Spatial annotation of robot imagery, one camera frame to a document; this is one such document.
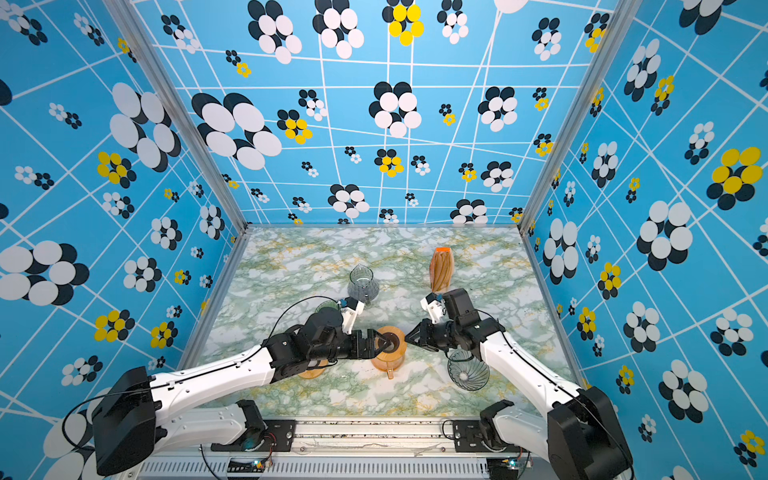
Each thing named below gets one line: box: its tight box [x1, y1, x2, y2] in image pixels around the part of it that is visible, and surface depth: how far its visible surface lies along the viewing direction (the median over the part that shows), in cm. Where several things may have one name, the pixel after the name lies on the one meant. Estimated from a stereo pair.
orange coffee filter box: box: [430, 247, 454, 294], surface depth 101 cm
